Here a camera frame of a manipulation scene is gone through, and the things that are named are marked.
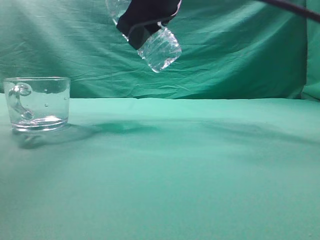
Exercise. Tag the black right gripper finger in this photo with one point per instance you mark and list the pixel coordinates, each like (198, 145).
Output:
(141, 18)

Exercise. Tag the clear plastic water bottle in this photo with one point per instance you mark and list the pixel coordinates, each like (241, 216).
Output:
(160, 50)

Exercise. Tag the green backdrop cloth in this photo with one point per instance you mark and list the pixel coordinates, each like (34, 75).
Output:
(231, 49)

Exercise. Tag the clear glass mug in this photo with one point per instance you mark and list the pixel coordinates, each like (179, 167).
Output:
(37, 104)

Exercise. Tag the green tablecloth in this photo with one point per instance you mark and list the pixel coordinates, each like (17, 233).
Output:
(161, 169)

